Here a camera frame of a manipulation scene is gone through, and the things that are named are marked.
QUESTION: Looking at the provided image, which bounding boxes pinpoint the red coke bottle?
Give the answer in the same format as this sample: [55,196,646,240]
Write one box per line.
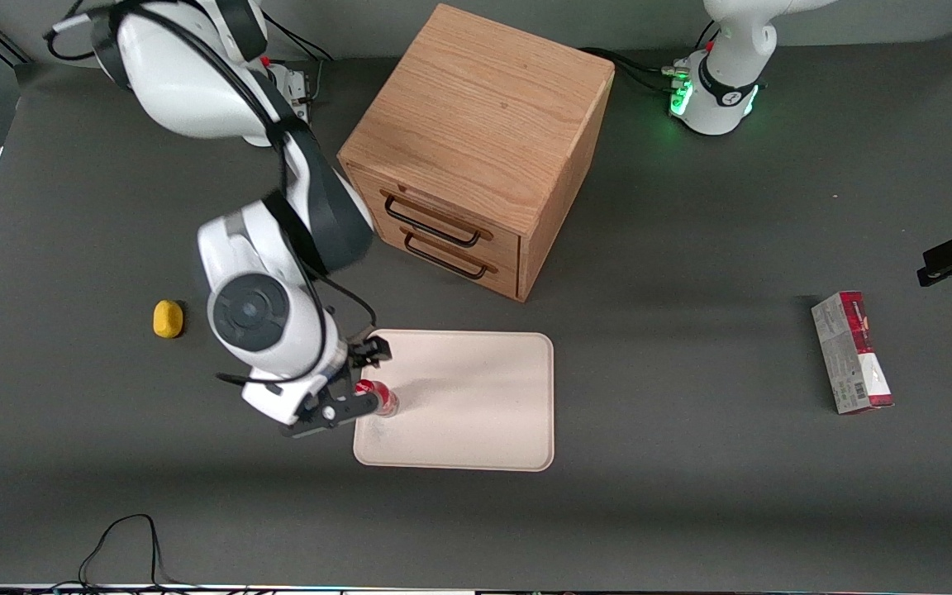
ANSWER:
[355,378,401,419]

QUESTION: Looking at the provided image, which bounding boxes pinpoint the beige rectangular tray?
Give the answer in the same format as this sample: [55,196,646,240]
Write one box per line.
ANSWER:
[353,329,555,473]

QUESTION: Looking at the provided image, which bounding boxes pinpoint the red and grey carton box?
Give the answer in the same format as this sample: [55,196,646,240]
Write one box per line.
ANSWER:
[811,290,895,416]

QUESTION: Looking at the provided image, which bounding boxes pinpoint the yellow lemon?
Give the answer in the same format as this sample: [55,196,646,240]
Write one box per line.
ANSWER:
[153,299,185,340]

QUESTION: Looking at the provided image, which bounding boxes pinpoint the wooden drawer front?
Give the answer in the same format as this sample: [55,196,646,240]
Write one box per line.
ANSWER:
[356,175,522,267]
[377,221,521,300]

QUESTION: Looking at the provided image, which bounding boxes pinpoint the wooden drawer cabinet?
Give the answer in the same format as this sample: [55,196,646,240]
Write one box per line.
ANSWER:
[337,3,616,303]

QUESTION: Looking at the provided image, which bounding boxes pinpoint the dark grey table cover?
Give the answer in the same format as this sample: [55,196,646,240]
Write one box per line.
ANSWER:
[0,33,952,589]

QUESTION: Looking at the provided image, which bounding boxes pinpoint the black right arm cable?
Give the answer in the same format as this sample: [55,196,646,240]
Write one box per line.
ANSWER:
[45,0,379,389]

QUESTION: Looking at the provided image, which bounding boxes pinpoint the black metal drawer handle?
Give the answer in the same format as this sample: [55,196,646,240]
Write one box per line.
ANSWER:
[383,194,483,249]
[403,231,490,280]

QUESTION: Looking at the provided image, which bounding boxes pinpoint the thin black looped cable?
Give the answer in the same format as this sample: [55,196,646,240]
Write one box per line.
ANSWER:
[55,514,245,592]

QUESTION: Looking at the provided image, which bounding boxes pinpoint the black right arm base cables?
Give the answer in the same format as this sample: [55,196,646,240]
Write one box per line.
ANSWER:
[265,12,334,107]

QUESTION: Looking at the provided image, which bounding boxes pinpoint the black arm base cables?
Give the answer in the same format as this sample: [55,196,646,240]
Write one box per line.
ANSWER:
[265,12,334,107]
[579,21,721,93]

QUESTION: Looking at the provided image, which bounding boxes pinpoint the black left arm base cables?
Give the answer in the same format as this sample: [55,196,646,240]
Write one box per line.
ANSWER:
[579,21,721,93]

